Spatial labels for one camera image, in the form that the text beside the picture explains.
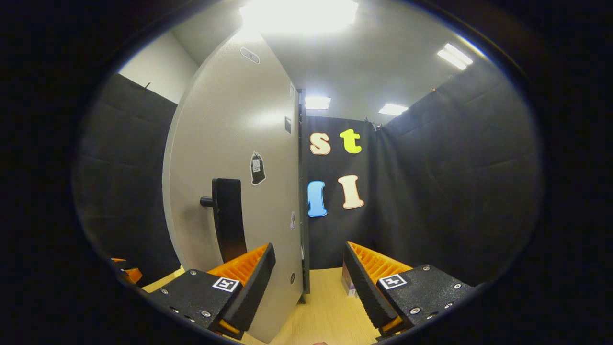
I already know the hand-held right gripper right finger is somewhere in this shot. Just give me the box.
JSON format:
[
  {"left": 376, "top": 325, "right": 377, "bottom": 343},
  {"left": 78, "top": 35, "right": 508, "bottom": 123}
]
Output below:
[{"left": 343, "top": 241, "right": 482, "bottom": 342}]

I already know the black backdrop cloth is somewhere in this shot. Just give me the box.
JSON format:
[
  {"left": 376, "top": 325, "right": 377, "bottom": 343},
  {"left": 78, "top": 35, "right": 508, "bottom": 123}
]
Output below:
[{"left": 72, "top": 62, "right": 544, "bottom": 288}]

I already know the black door handle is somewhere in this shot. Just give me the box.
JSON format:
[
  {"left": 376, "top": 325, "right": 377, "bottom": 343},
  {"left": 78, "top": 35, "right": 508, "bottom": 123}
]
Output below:
[{"left": 200, "top": 178, "right": 248, "bottom": 264}]

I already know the grey cabinet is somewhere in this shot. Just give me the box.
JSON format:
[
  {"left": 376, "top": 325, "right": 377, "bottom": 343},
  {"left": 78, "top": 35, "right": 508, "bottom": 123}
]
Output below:
[{"left": 297, "top": 89, "right": 311, "bottom": 303}]

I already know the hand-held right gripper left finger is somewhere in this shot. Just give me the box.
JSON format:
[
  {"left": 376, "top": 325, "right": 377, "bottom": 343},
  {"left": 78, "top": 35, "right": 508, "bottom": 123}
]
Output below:
[{"left": 146, "top": 243, "right": 277, "bottom": 341}]

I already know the pink book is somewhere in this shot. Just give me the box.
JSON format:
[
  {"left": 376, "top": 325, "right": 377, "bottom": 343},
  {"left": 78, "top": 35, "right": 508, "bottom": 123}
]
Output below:
[{"left": 341, "top": 261, "right": 358, "bottom": 298}]

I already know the light grey cabinet door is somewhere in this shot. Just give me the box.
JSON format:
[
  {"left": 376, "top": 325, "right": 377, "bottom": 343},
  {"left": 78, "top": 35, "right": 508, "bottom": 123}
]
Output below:
[{"left": 163, "top": 29, "right": 305, "bottom": 344}]

